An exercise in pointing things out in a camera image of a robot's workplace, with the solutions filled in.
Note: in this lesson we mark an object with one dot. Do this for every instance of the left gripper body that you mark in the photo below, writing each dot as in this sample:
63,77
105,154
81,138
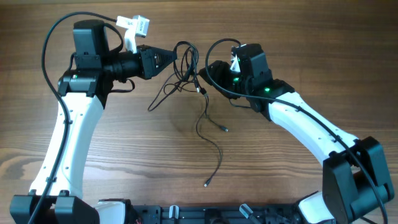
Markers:
145,67

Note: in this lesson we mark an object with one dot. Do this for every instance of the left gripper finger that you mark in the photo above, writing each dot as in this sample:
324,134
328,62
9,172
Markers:
160,65
158,54

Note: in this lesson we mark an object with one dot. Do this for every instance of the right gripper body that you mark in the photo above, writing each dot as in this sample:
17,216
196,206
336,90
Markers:
233,83

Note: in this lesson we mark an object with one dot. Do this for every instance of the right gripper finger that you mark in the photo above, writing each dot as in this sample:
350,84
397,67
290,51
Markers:
204,74
219,69

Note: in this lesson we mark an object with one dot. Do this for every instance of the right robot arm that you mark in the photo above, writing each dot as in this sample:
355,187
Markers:
356,178

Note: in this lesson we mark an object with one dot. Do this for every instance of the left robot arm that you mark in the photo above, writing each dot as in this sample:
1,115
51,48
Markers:
104,54

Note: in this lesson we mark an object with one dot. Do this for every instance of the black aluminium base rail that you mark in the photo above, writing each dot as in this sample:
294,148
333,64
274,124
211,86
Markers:
273,213

